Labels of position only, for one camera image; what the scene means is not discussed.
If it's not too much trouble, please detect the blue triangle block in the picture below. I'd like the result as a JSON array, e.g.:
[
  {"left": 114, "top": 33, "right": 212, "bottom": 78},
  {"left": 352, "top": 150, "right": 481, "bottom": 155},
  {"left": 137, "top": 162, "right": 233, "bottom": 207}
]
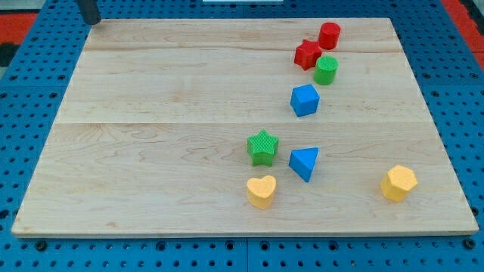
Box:
[{"left": 289, "top": 147, "right": 319, "bottom": 183}]

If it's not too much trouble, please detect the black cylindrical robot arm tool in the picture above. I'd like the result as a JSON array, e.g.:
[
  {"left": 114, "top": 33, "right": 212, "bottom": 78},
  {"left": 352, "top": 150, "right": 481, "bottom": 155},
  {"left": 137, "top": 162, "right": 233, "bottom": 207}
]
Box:
[{"left": 76, "top": 0, "right": 101, "bottom": 26}]

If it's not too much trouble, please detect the yellow hexagon block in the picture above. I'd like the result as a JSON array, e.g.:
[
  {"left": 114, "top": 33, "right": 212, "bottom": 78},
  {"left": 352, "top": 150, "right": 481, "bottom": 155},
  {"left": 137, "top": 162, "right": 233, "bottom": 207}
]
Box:
[{"left": 380, "top": 165, "right": 418, "bottom": 202}]

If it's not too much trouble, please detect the light wooden board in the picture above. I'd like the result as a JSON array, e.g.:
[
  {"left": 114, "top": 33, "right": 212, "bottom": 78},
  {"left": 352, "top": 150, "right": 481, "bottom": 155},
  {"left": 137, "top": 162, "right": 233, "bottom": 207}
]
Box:
[{"left": 11, "top": 18, "right": 479, "bottom": 238}]

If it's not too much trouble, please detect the green cylinder block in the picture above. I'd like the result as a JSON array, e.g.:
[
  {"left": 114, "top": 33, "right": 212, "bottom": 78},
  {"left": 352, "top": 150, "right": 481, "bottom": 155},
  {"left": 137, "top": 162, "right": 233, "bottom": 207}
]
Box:
[{"left": 313, "top": 55, "right": 339, "bottom": 85}]

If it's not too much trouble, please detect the green star block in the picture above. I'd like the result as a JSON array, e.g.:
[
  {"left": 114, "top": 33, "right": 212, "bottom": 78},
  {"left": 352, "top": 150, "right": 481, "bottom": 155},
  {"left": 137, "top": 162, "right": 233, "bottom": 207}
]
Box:
[{"left": 247, "top": 129, "right": 279, "bottom": 166}]

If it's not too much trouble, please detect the red star block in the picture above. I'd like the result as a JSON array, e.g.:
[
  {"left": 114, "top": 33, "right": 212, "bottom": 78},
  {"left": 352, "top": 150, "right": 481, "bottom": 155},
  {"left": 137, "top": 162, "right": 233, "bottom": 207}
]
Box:
[{"left": 293, "top": 39, "right": 322, "bottom": 70}]

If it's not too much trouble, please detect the yellow heart block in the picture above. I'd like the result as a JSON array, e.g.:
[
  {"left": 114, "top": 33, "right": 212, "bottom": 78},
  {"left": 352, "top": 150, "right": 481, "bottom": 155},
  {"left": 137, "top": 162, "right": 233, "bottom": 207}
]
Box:
[{"left": 247, "top": 175, "right": 277, "bottom": 209}]

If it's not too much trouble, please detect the blue cube block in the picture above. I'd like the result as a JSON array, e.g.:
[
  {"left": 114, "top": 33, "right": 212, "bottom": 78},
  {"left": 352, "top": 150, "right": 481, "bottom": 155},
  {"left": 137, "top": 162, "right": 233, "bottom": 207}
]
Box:
[{"left": 290, "top": 84, "right": 320, "bottom": 117}]

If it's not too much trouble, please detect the red cylinder block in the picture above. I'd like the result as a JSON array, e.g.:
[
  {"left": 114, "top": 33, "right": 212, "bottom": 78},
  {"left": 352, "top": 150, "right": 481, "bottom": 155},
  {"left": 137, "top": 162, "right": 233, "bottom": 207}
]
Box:
[{"left": 318, "top": 22, "right": 341, "bottom": 50}]

